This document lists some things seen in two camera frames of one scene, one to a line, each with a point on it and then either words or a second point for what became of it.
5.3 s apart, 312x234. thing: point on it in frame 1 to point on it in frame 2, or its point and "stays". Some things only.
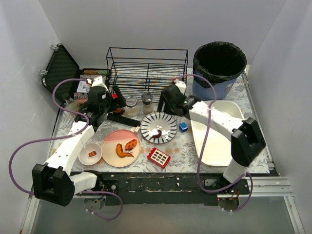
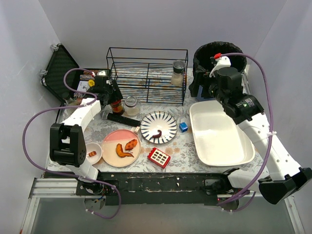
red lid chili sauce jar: (118, 111) stays
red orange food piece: (130, 145) stays
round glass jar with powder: (132, 108) stays
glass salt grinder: (147, 98) to (179, 67)
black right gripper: (166, 93) to (201, 79)
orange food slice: (120, 152) stays
